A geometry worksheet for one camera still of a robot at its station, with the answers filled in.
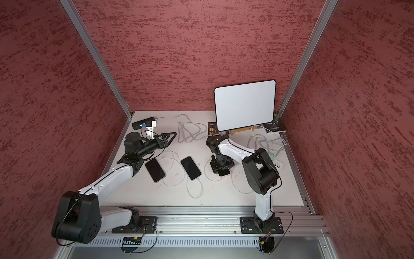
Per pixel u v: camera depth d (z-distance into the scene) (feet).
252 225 2.31
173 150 3.30
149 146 2.31
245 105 3.30
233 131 3.49
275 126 3.73
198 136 3.56
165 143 2.38
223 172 2.69
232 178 2.94
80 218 1.34
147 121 3.73
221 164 2.61
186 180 2.88
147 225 2.42
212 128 3.61
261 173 1.63
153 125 2.41
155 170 2.96
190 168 3.03
